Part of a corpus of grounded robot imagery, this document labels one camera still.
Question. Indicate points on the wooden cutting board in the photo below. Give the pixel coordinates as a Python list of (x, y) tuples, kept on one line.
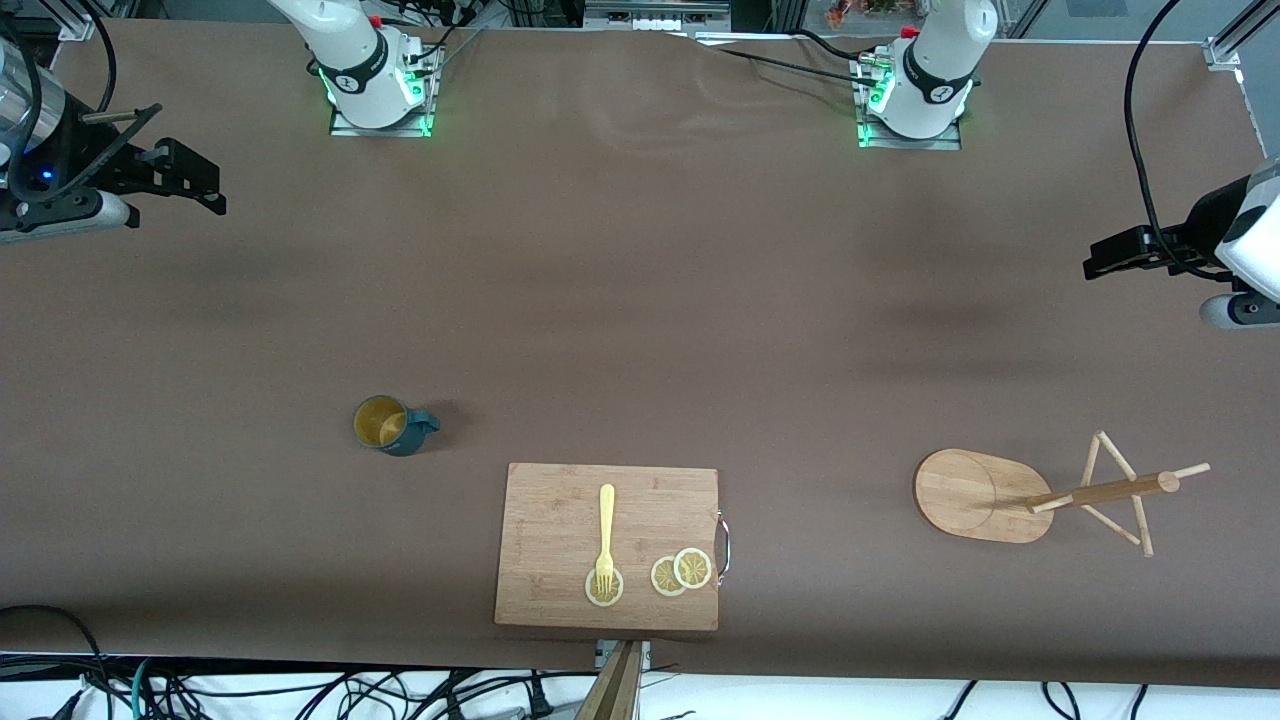
[(550, 540)]

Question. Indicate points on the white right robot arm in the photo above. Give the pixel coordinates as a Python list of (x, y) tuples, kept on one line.
[(350, 50)]

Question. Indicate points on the lemon slice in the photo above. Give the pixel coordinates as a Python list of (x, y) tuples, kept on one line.
[(661, 578), (616, 591), (693, 568)]

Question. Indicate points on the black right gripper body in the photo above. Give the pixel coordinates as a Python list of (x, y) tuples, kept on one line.
[(112, 171)]

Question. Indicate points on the small metal bracket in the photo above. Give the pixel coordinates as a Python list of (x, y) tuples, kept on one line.
[(645, 655)]

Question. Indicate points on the wooden cup rack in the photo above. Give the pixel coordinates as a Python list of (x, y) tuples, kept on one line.
[(970, 495)]

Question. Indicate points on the yellow plastic fork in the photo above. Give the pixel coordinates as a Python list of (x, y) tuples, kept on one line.
[(606, 520)]

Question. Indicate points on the aluminium frame profile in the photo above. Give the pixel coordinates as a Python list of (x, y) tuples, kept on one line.
[(76, 27), (1225, 48)]

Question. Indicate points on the grey power strip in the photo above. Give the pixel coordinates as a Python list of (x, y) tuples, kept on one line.
[(655, 18)]

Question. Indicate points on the wooden post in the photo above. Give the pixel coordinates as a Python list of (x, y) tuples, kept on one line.
[(615, 690)]

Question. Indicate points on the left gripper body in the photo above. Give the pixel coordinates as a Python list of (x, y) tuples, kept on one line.
[(1193, 232)]

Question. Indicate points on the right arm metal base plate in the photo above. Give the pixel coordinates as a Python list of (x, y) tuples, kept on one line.
[(345, 128)]

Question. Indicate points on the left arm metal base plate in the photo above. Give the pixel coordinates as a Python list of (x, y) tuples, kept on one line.
[(950, 142)]

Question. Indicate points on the brown table cover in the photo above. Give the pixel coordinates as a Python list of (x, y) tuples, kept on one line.
[(640, 300)]

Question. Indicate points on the teal ribbed cup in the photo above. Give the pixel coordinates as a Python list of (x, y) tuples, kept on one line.
[(380, 422)]

